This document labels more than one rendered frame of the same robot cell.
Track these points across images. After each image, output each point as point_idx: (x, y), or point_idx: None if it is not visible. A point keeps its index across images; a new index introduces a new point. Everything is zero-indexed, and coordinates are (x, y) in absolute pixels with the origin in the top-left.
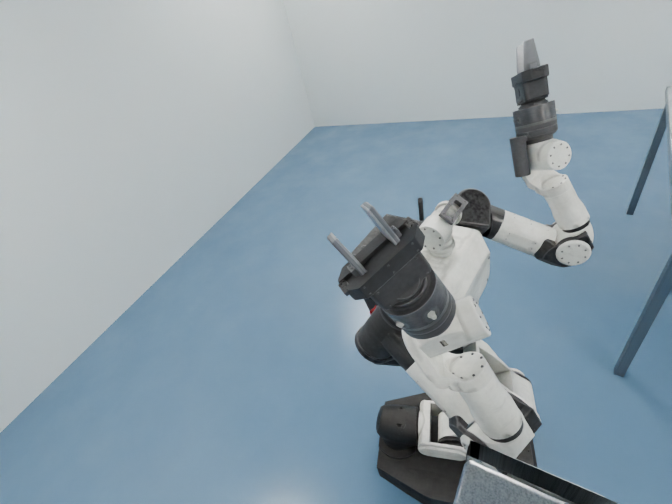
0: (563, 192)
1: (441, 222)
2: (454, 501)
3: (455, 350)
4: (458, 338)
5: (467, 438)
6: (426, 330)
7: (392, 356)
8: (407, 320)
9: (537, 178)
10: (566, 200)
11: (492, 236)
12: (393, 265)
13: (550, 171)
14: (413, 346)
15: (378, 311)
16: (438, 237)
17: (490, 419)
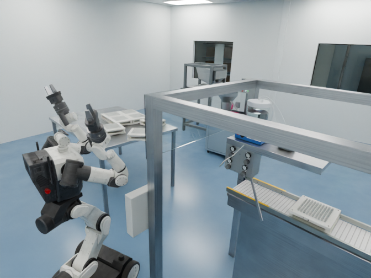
0: (79, 128)
1: (64, 135)
2: (147, 95)
3: (79, 194)
4: (107, 140)
5: (117, 177)
6: (104, 135)
7: (81, 177)
8: (101, 132)
9: (68, 127)
10: (81, 131)
11: None
12: (96, 116)
13: (70, 124)
14: (100, 147)
15: (69, 164)
16: (67, 139)
17: (120, 162)
